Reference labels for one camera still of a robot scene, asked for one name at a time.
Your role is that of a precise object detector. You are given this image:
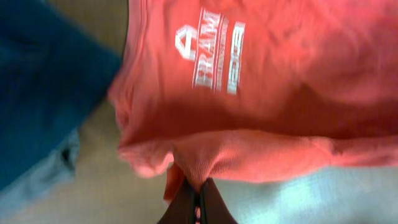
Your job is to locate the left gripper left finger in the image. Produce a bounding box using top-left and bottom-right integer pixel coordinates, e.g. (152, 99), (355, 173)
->
(157, 179), (196, 224)

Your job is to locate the folded navy blue t-shirt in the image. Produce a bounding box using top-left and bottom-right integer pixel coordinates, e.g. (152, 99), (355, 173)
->
(1, 0), (121, 188)

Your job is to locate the folded grey t-shirt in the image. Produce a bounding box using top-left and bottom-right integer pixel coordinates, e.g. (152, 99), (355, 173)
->
(1, 130), (80, 218)

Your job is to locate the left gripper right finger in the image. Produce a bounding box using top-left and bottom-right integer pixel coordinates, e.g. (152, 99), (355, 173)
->
(199, 179), (237, 224)

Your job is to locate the red orange t-shirt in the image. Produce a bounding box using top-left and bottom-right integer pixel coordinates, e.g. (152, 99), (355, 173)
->
(109, 0), (397, 200)

